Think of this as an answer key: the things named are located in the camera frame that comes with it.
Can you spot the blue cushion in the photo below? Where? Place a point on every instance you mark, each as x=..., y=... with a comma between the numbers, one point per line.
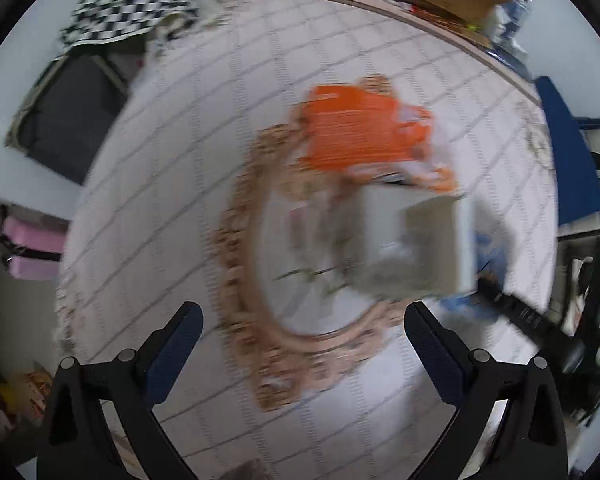
x=567, y=150

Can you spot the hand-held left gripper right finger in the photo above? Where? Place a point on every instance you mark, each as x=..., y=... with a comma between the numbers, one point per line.
x=435, y=355

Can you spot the blue tissue packet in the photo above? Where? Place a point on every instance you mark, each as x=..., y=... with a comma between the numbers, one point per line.
x=492, y=251

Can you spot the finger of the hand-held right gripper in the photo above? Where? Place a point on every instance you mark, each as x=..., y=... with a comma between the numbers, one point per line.
x=522, y=316

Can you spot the green and white carton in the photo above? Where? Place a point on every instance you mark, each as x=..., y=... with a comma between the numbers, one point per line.
x=420, y=240

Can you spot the black white checkered cloth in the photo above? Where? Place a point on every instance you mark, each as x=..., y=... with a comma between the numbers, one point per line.
x=125, y=5

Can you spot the diamond patterned tablecloth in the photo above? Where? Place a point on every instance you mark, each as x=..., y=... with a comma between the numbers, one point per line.
x=180, y=160

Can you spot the orange plastic packet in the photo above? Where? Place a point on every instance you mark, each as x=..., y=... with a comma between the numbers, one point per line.
x=360, y=130

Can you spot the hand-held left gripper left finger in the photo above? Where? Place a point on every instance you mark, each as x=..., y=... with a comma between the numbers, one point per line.
x=175, y=350

